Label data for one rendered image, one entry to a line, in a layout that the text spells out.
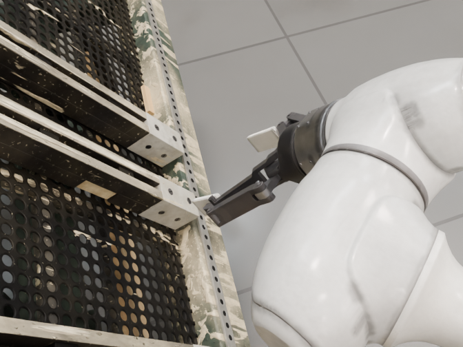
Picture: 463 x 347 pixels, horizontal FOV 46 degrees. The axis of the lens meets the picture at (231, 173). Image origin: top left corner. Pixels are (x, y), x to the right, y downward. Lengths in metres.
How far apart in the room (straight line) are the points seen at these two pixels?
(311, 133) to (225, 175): 1.78
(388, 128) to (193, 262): 0.78
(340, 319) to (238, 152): 2.04
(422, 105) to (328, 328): 0.19
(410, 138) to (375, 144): 0.03
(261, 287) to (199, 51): 2.44
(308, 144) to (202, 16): 2.45
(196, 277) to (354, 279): 0.79
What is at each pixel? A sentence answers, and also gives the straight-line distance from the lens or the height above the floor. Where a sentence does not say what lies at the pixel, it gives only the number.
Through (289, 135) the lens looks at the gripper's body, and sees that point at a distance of 0.62.
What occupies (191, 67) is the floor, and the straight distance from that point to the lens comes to 2.73.
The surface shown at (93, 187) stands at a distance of 1.04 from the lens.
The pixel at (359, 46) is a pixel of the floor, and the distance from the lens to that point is 2.90.
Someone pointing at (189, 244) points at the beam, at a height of 0.90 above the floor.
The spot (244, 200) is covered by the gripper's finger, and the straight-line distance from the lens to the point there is 0.65.
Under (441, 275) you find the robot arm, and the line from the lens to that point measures 0.43.
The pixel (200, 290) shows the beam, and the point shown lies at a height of 0.90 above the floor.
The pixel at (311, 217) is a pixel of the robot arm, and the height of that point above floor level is 1.62.
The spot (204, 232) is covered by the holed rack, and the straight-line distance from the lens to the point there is 1.22.
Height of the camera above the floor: 1.98
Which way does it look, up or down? 58 degrees down
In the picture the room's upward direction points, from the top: straight up
